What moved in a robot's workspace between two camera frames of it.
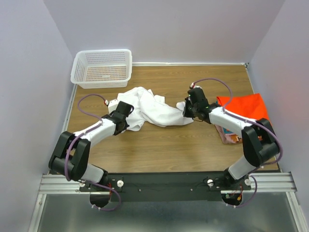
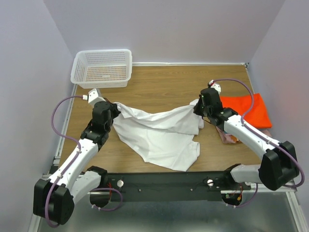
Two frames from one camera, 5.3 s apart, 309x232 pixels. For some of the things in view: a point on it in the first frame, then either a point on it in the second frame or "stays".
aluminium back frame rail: [150, 64] stays
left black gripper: [126, 125] -> [114, 107]
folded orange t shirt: [250, 106] stays
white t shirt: [149, 109] -> [166, 138]
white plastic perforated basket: [102, 68] stays
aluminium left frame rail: [64, 126] stays
